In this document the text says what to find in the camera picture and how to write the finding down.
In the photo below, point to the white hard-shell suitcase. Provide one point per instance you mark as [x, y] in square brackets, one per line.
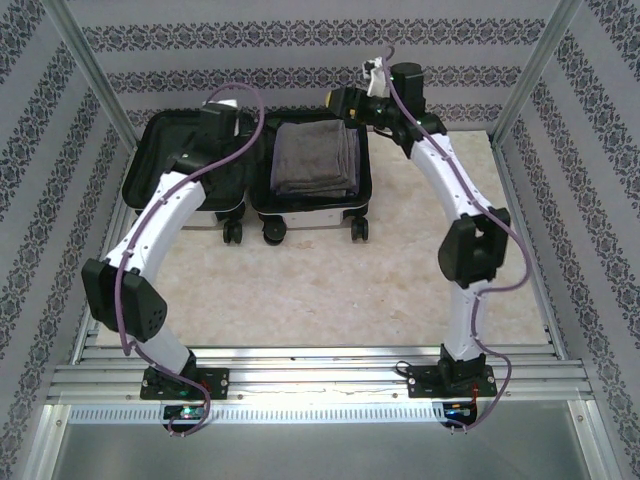
[310, 216]

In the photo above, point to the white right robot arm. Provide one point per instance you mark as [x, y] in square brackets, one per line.
[450, 170]

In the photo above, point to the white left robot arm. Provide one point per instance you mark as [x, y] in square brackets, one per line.
[165, 215]

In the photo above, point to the black folded shirt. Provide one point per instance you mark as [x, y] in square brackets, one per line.
[355, 170]

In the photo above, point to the grey folded towel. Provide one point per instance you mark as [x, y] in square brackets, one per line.
[310, 155]

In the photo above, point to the small circuit board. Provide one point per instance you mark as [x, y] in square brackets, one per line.
[457, 411]
[185, 412]

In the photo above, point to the grey metal panel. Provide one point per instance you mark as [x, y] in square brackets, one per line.
[320, 450]

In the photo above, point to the aluminium side rail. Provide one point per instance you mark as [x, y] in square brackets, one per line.
[506, 170]
[114, 220]

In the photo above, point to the aluminium corner post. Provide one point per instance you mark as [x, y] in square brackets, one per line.
[92, 65]
[536, 65]

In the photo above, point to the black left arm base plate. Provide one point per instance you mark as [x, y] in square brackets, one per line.
[220, 382]

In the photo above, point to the aluminium mounting rail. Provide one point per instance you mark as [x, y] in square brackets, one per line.
[320, 372]

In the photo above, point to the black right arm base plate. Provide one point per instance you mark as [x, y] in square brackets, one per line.
[425, 382]

